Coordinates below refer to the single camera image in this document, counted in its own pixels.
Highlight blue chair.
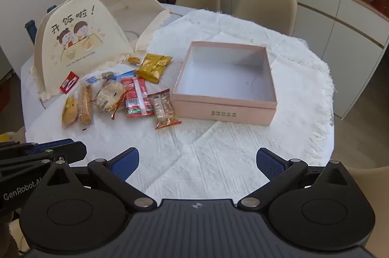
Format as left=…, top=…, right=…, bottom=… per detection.
left=25, top=20, right=38, bottom=44

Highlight yellow cake packet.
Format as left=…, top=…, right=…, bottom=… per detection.
left=62, top=95, right=80, bottom=129

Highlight white cabinet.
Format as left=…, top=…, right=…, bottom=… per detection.
left=191, top=0, right=389, bottom=119

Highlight white woven tablecloth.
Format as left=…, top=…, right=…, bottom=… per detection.
left=21, top=4, right=336, bottom=201

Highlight long bread packet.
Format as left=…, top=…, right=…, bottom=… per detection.
left=78, top=84, right=93, bottom=125

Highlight round rice cracker packet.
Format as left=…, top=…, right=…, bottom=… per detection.
left=96, top=80, right=126, bottom=120

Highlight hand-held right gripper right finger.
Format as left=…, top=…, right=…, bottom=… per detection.
left=238, top=147, right=353, bottom=210

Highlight blue snack packet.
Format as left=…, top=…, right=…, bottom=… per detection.
left=86, top=71, right=136, bottom=84

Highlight cream mesh food cover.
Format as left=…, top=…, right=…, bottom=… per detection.
left=30, top=0, right=171, bottom=102

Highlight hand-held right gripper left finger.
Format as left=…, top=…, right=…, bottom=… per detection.
left=45, top=147, right=155, bottom=210

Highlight small red snack packet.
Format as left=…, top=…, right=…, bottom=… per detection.
left=59, top=71, right=80, bottom=93

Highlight clear biscuit packet red ends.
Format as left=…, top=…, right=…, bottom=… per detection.
left=148, top=89, right=182, bottom=130

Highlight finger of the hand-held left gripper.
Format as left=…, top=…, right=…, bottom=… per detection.
left=0, top=139, right=87, bottom=167
left=0, top=158, right=57, bottom=179

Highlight red and white snack packet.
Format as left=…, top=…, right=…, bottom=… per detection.
left=121, top=77, right=154, bottom=119

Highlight gold foil snack packet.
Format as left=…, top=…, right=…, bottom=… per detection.
left=134, top=53, right=173, bottom=84

